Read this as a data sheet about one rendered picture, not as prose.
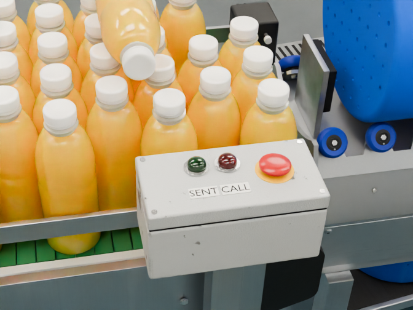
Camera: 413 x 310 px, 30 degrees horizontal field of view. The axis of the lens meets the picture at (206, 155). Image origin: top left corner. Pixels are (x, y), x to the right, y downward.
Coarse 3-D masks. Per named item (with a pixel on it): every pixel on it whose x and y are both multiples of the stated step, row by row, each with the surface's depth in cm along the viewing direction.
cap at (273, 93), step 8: (264, 80) 96; (272, 80) 96; (280, 80) 96; (264, 88) 94; (272, 88) 95; (280, 88) 95; (288, 88) 95; (264, 96) 94; (272, 96) 93; (280, 96) 93; (288, 96) 95; (264, 104) 95; (272, 104) 94; (280, 104) 94
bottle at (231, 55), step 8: (232, 40) 106; (256, 40) 106; (224, 48) 108; (232, 48) 107; (240, 48) 107; (224, 56) 108; (232, 56) 107; (240, 56) 106; (224, 64) 108; (232, 64) 107; (240, 64) 107; (232, 72) 107; (232, 80) 108
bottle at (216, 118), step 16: (208, 96) 96; (224, 96) 96; (192, 112) 98; (208, 112) 97; (224, 112) 97; (208, 128) 98; (224, 128) 98; (240, 128) 101; (208, 144) 99; (224, 144) 99
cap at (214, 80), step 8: (208, 72) 97; (216, 72) 97; (224, 72) 97; (200, 80) 96; (208, 80) 95; (216, 80) 95; (224, 80) 95; (208, 88) 96; (216, 88) 95; (224, 88) 96
